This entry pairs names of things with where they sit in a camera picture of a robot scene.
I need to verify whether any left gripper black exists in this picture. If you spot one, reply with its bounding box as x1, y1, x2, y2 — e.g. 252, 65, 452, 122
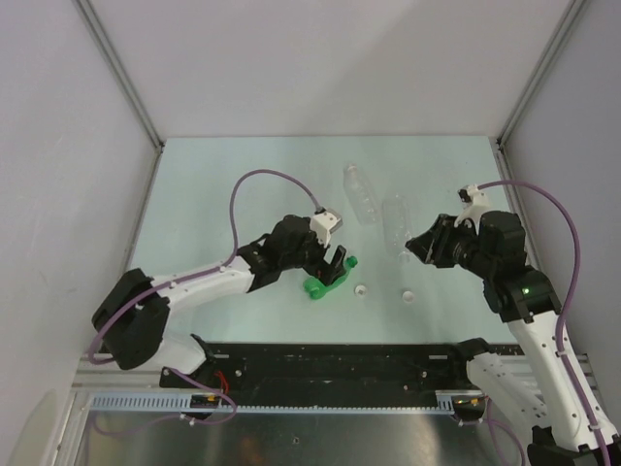
280, 227, 344, 286

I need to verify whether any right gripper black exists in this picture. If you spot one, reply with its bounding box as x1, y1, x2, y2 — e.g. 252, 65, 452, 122
407, 214, 497, 279

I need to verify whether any green plastic bottle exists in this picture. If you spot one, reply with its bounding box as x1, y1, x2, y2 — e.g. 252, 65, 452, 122
303, 254, 361, 301

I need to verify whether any green bottle cap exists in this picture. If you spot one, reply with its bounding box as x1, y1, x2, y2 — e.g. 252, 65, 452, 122
345, 256, 358, 269

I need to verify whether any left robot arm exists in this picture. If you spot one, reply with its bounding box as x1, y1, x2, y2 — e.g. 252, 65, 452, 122
92, 210, 348, 388

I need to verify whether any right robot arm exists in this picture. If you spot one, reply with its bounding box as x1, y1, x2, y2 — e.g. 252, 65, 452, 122
406, 211, 620, 465

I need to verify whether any white bottle cap left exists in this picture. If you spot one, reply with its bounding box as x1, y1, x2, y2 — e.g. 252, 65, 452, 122
354, 284, 367, 296

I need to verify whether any white bottle cap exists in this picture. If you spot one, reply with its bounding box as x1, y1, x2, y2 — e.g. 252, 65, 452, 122
402, 290, 414, 303
354, 284, 367, 296

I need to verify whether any clear plastic bottle near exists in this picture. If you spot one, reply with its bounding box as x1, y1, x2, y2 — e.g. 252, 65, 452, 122
381, 192, 412, 264

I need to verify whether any clear plastic bottle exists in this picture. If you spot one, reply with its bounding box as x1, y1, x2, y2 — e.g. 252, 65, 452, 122
381, 192, 412, 264
343, 163, 380, 225

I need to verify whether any white bottle cap right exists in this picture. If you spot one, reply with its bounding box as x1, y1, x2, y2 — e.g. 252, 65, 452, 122
402, 290, 414, 303

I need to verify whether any clear plastic bottle far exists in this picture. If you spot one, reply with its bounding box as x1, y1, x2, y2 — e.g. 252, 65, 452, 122
343, 163, 380, 225

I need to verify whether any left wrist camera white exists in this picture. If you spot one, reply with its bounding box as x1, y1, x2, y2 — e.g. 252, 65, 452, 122
310, 208, 343, 249

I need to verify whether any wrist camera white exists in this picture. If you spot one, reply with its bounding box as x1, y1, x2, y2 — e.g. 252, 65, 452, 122
310, 208, 343, 249
454, 184, 492, 231

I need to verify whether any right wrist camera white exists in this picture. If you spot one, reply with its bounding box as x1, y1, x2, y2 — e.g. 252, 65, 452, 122
454, 184, 492, 231

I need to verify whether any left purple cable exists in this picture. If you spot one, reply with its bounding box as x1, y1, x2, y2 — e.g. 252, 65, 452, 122
84, 168, 324, 434

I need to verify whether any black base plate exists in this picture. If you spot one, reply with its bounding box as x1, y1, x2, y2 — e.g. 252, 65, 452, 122
190, 343, 473, 400

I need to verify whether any grey slotted cable duct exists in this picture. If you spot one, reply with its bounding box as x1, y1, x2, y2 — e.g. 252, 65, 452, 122
90, 390, 454, 415

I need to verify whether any right aluminium corner post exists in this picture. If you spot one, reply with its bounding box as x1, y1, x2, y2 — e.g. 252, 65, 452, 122
496, 0, 592, 149

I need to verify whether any aluminium corner post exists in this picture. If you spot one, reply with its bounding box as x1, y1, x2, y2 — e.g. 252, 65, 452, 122
72, 0, 165, 152
496, 0, 592, 149

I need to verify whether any left aluminium corner post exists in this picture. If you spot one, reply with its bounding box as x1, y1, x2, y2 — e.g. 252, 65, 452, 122
72, 0, 165, 152

